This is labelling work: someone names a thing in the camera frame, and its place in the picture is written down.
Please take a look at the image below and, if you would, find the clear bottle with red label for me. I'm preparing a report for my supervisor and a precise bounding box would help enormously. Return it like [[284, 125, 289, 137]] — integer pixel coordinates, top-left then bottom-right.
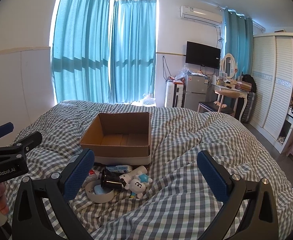
[[88, 169, 102, 181]]

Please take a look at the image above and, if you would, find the grey small fridge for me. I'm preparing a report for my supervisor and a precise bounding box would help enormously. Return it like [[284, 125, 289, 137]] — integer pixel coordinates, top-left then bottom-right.
[[184, 74, 208, 109]]

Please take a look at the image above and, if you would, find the narrow teal curtain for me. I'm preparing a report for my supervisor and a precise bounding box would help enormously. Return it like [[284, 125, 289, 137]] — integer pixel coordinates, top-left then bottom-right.
[[223, 7, 254, 77]]

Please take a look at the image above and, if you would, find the oval white vanity mirror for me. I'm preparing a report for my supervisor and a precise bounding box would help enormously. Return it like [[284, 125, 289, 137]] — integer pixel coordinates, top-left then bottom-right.
[[220, 53, 237, 79]]

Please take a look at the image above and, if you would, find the clear plastic bag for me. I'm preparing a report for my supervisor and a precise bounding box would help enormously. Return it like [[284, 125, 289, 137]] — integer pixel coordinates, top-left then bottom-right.
[[174, 65, 190, 80]]

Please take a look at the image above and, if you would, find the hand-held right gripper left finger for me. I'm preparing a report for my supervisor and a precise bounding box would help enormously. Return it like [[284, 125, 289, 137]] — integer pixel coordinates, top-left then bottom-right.
[[11, 148, 95, 240]]

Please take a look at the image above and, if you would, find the beige tape roll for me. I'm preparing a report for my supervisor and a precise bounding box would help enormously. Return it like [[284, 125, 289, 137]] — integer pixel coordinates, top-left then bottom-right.
[[85, 179, 115, 203]]

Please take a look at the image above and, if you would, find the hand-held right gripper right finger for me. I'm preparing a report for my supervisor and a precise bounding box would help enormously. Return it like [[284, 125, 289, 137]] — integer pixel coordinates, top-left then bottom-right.
[[196, 150, 279, 240]]

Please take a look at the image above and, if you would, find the black bag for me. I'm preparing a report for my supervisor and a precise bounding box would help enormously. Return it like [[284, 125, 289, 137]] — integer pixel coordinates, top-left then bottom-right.
[[242, 74, 257, 93]]

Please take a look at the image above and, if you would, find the white suitcase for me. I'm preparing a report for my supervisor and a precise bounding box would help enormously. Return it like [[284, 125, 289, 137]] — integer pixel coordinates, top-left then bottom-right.
[[164, 82, 185, 108]]

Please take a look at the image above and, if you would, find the grey checked blanket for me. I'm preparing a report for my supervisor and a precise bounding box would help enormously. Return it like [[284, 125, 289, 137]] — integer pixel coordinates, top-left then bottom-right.
[[1, 100, 293, 240]]

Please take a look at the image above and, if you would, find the small rounded plastic case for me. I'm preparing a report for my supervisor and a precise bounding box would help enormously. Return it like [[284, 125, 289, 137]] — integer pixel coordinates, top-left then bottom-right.
[[94, 184, 108, 195]]

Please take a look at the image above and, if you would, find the wooden chair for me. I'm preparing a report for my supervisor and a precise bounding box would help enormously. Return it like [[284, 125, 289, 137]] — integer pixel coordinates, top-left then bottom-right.
[[196, 90, 240, 117]]

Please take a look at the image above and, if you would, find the white air conditioner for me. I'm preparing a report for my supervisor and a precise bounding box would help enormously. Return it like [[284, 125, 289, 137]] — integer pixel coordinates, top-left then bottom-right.
[[179, 4, 223, 27]]

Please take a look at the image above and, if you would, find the white slatted wardrobe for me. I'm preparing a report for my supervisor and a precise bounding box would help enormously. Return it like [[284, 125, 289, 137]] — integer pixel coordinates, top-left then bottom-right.
[[251, 32, 293, 154]]

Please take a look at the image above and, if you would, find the wide teal curtain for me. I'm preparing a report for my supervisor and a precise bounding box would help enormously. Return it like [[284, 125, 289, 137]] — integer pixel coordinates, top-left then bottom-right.
[[51, 0, 112, 104]]

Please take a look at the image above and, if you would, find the blue white tissue packet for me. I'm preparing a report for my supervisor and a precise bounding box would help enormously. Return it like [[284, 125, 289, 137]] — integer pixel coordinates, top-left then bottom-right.
[[106, 165, 134, 173]]

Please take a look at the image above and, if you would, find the black wall television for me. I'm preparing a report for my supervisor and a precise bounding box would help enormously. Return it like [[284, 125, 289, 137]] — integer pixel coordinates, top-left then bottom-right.
[[186, 41, 221, 69]]

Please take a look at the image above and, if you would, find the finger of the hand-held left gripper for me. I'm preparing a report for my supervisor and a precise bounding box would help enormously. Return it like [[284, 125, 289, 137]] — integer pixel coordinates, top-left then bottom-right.
[[0, 131, 43, 157], [0, 122, 14, 147]]

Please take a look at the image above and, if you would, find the person's left hand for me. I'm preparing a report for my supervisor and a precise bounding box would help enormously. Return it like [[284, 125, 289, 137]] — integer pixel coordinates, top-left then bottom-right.
[[0, 182, 9, 215]]

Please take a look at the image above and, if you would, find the black cylindrical lens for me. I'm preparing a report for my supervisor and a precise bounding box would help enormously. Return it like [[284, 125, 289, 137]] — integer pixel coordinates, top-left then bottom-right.
[[98, 169, 123, 189]]

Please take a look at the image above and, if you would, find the white tube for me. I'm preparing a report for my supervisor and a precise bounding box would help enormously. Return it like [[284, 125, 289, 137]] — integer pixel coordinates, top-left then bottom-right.
[[119, 165, 148, 183]]

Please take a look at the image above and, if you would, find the white dressing table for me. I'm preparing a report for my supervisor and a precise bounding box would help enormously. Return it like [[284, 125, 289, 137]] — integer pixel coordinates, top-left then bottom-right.
[[211, 79, 252, 123]]

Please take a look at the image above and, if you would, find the dark suitcase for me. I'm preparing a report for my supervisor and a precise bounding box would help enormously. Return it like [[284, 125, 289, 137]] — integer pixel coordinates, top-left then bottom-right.
[[241, 91, 255, 123]]

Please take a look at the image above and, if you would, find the brown cardboard box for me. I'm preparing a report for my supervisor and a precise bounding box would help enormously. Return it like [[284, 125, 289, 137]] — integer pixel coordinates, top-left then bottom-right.
[[79, 112, 152, 167]]

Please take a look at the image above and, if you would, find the white bear toy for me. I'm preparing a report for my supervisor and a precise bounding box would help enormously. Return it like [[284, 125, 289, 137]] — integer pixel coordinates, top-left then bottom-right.
[[123, 172, 153, 199]]

